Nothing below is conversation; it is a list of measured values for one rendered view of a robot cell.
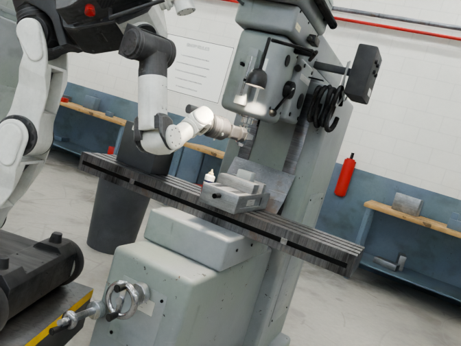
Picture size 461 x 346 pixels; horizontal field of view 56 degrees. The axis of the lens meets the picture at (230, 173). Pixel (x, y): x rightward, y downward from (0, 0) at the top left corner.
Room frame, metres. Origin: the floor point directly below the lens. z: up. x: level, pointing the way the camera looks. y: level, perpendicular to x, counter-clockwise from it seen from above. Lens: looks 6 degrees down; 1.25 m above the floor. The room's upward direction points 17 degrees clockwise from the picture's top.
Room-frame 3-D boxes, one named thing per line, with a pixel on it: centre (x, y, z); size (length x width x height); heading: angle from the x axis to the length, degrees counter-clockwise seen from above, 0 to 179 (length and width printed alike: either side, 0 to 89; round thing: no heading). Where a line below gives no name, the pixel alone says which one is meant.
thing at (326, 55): (2.21, -0.20, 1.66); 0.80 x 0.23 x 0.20; 157
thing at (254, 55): (1.65, 0.04, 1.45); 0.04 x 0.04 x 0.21; 67
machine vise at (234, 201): (1.70, -0.05, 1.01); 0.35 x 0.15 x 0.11; 157
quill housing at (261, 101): (1.76, -0.01, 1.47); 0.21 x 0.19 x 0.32; 67
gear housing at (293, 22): (1.79, -0.02, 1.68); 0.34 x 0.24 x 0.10; 157
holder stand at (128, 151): (1.96, 0.39, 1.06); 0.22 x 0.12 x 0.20; 60
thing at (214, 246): (1.75, 0.00, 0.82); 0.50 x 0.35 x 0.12; 157
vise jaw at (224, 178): (1.68, -0.04, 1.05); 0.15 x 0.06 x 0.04; 67
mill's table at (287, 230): (1.77, 0.04, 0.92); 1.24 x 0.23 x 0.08; 67
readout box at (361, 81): (1.90, -0.43, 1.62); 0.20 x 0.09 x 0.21; 157
